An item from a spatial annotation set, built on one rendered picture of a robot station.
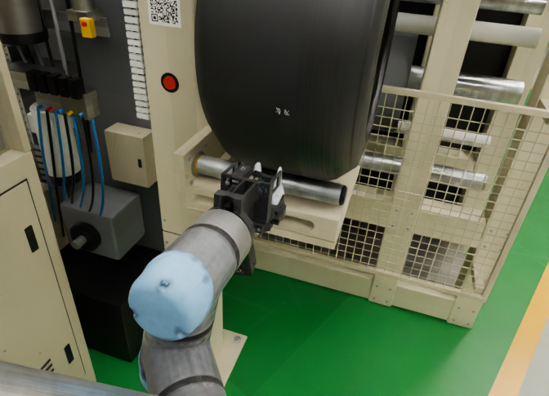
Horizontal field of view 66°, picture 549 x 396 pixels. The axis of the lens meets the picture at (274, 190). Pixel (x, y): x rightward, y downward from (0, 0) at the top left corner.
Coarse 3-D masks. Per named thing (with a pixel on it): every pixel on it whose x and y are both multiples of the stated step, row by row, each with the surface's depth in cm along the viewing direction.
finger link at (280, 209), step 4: (280, 200) 65; (272, 204) 63; (280, 204) 64; (284, 204) 65; (276, 208) 62; (280, 208) 63; (284, 208) 63; (276, 212) 62; (280, 212) 62; (284, 212) 63; (276, 216) 61; (280, 216) 62; (272, 220) 61; (276, 220) 61; (280, 220) 62; (276, 224) 61
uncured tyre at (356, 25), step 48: (240, 0) 63; (288, 0) 61; (336, 0) 59; (384, 0) 63; (240, 48) 65; (288, 48) 63; (336, 48) 61; (384, 48) 104; (240, 96) 69; (288, 96) 66; (336, 96) 65; (240, 144) 78; (288, 144) 73; (336, 144) 72
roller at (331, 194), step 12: (204, 156) 96; (204, 168) 95; (216, 168) 94; (264, 168) 93; (288, 180) 90; (300, 180) 90; (312, 180) 90; (324, 180) 90; (288, 192) 91; (300, 192) 90; (312, 192) 89; (324, 192) 88; (336, 192) 88; (336, 204) 89
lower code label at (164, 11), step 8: (152, 0) 87; (160, 0) 86; (168, 0) 86; (176, 0) 85; (152, 8) 88; (160, 8) 87; (168, 8) 87; (176, 8) 86; (152, 16) 89; (160, 16) 88; (168, 16) 88; (176, 16) 87; (160, 24) 89; (168, 24) 88; (176, 24) 88
